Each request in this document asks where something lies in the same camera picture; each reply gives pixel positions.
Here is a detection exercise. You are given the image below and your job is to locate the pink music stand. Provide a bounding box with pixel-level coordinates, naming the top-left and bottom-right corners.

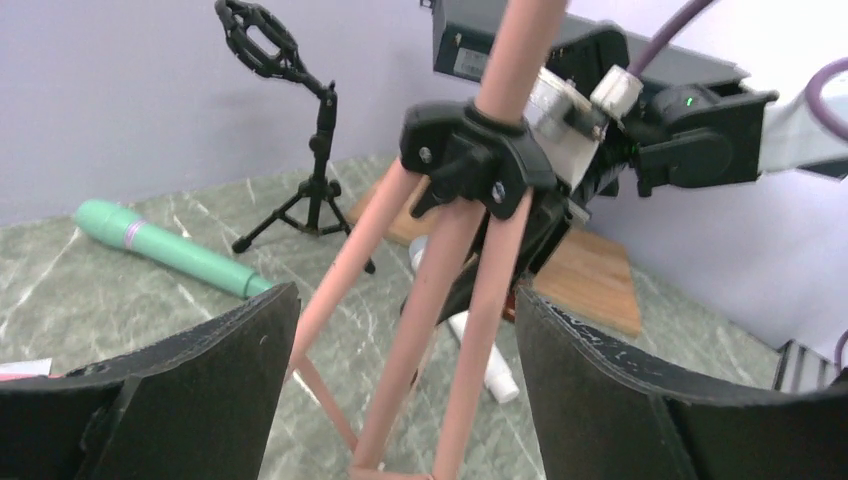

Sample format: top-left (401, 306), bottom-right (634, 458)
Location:
top-left (284, 0), bottom-right (571, 480)

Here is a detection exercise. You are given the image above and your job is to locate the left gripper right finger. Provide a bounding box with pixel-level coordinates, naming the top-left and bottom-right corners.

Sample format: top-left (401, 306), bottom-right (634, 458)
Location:
top-left (515, 289), bottom-right (847, 480)

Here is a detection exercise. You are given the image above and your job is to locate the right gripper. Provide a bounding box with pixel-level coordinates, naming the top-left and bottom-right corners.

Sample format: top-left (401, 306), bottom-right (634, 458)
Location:
top-left (437, 68), bottom-right (626, 324)

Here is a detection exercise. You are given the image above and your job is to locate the green condenser microphone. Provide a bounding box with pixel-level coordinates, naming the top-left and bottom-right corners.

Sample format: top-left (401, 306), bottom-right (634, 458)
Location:
top-left (73, 199), bottom-right (273, 298)

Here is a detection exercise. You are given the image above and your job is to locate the dark rack audio unit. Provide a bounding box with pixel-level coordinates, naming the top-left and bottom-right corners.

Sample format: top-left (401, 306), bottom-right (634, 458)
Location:
top-left (427, 1), bottom-right (747, 90)

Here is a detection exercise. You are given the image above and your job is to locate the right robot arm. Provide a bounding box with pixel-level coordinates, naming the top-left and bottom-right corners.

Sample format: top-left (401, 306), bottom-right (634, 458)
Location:
top-left (400, 27), bottom-right (778, 275)

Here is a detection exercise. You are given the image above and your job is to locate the pink sheet music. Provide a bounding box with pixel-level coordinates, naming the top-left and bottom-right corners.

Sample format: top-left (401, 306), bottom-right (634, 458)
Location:
top-left (0, 358), bottom-right (62, 382)

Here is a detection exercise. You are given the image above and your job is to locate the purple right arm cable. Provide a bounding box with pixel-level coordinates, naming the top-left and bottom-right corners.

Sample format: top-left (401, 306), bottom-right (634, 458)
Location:
top-left (625, 0), bottom-right (848, 144)

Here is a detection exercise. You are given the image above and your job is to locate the wooden board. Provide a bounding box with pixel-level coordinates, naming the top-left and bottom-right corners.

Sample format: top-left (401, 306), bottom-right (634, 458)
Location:
top-left (346, 176), bottom-right (642, 337)

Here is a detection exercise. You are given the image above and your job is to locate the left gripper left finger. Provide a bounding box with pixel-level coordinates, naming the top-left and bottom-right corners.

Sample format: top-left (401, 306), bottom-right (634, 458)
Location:
top-left (1, 283), bottom-right (301, 479)

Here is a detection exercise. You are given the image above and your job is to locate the black tripod mic stand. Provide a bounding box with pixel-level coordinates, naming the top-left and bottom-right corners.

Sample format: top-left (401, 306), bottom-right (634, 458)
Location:
top-left (194, 1), bottom-right (365, 277)

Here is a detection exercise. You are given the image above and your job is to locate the white handheld microphone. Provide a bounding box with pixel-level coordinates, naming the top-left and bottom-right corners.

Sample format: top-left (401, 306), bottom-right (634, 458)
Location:
top-left (408, 235), bottom-right (520, 404)

